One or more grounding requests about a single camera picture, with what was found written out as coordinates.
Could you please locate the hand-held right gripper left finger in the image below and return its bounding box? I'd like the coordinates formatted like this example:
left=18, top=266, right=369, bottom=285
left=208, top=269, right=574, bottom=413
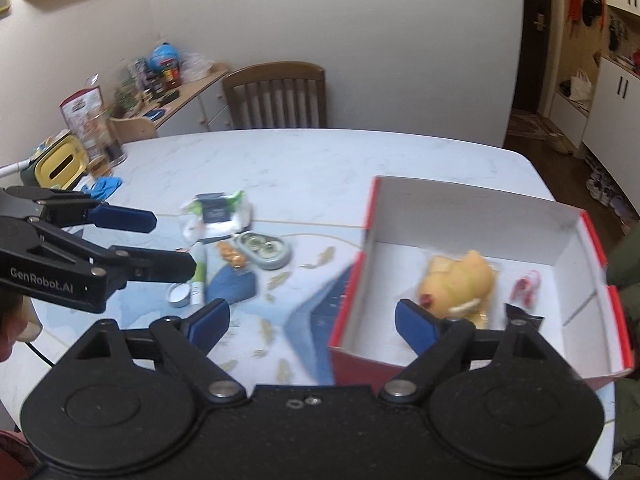
left=75, top=298, right=247, bottom=402

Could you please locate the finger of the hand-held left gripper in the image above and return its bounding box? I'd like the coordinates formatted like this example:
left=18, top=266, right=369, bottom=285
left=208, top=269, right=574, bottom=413
left=86, top=201, right=159, bottom=234
left=92, top=245, right=197, bottom=292

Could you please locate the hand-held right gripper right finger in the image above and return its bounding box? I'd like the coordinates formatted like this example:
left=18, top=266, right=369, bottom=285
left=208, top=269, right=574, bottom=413
left=379, top=298, right=568, bottom=401

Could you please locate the yellow plush toy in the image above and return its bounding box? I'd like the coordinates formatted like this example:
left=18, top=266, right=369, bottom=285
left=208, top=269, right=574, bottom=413
left=417, top=249, right=499, bottom=325

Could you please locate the black snack packet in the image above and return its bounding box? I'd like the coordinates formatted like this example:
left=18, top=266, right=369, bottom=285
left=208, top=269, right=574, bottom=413
left=502, top=302, right=545, bottom=332

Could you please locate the red orange small toy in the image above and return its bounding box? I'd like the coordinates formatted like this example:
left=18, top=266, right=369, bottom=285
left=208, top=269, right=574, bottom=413
left=511, top=269, right=544, bottom=307

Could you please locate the red cardboard shoe box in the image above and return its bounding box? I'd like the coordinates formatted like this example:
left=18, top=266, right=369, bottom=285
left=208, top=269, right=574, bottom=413
left=327, top=175, right=637, bottom=392

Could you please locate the person's left hand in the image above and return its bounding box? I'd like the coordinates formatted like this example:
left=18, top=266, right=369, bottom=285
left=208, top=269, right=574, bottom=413
left=0, top=289, right=42, bottom=364

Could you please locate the blue crumpled cloth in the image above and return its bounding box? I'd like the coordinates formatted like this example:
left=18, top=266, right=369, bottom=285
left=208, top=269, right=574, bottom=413
left=81, top=176, right=124, bottom=201

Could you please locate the small round tin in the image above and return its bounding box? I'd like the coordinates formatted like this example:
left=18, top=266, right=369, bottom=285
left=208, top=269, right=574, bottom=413
left=167, top=282, right=194, bottom=309

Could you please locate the blue denim pouch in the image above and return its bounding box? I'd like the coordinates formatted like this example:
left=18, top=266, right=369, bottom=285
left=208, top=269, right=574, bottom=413
left=205, top=265, right=259, bottom=304

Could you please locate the white green tube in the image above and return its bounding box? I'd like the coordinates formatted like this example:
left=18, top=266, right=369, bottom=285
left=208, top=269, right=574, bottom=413
left=189, top=242, right=209, bottom=306

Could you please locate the orange wrapped snack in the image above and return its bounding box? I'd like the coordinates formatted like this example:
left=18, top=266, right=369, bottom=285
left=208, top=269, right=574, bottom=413
left=217, top=242, right=249, bottom=269

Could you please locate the yellow grey tissue box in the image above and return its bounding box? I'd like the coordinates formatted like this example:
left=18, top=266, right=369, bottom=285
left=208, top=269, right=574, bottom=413
left=21, top=134, right=91, bottom=191

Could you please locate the wet wipes pack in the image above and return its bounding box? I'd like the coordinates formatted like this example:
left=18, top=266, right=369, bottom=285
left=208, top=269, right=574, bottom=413
left=180, top=190, right=254, bottom=241

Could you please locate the tall glass tumbler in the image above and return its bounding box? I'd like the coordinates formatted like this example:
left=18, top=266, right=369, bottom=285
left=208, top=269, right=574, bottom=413
left=82, top=112, right=114, bottom=162

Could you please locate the grey oval contact lens case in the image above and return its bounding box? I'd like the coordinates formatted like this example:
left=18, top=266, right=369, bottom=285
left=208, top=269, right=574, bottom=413
left=234, top=232, right=292, bottom=272

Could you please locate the small light wooden chair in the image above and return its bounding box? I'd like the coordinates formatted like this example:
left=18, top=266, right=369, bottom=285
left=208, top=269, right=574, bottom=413
left=107, top=114, right=160, bottom=145

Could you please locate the red snack bag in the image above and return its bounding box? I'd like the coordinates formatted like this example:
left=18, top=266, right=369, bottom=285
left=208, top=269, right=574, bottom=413
left=59, top=87, right=104, bottom=132

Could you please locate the white side cabinet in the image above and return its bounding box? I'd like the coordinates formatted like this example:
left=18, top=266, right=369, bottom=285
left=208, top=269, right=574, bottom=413
left=149, top=67, right=232, bottom=139

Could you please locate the clear plastic bag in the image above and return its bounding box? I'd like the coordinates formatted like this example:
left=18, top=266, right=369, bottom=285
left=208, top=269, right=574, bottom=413
left=181, top=54, right=217, bottom=83

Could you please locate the brown wooden chair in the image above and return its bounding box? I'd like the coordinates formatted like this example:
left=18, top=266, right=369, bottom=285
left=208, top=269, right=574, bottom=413
left=221, top=61, right=329, bottom=131

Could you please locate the row of shoes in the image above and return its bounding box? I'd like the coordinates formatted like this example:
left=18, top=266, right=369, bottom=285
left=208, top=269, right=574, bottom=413
left=584, top=159, right=640, bottom=233

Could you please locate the white plastic bag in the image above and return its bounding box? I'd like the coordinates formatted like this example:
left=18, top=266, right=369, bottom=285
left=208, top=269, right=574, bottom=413
left=557, top=69, right=594, bottom=104

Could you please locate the dark door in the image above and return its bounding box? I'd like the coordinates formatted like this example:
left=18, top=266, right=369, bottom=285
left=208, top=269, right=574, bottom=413
left=509, top=0, right=552, bottom=112

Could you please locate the black cable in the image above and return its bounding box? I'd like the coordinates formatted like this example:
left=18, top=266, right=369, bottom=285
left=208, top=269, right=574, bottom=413
left=22, top=339, right=57, bottom=367

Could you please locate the white wall cabinet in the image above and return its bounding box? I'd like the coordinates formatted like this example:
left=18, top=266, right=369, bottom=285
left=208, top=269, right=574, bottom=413
left=579, top=0, right=640, bottom=162

